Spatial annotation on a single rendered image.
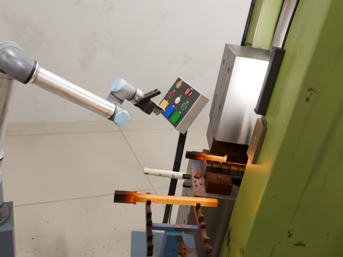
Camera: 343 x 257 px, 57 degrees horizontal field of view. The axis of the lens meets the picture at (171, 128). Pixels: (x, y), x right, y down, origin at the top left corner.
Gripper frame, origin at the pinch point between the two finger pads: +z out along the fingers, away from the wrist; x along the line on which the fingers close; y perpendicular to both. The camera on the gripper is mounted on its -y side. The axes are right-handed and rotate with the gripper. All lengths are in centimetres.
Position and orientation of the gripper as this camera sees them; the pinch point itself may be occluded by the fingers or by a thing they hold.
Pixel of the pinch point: (164, 109)
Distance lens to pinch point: 199.5
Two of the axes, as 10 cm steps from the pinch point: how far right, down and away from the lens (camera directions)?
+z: 7.0, 4.1, 5.9
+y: -5.9, 8.0, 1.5
